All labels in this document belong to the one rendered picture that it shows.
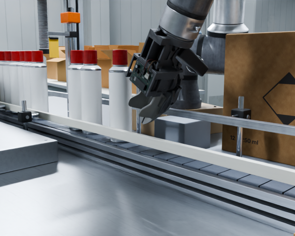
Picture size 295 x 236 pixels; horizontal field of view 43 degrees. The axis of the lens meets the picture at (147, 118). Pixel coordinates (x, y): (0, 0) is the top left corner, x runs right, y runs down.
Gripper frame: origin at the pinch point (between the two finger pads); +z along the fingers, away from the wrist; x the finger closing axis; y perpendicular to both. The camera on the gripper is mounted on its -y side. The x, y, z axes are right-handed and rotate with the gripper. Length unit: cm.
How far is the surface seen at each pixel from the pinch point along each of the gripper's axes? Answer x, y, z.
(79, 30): -52, -15, 6
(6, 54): -64, 2, 22
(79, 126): -14.4, 4.8, 12.8
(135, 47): -165, -156, 75
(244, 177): 25.5, 3.0, -7.7
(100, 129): -7.3, 4.8, 8.2
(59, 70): -259, -154, 155
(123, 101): -6.3, 1.9, 0.1
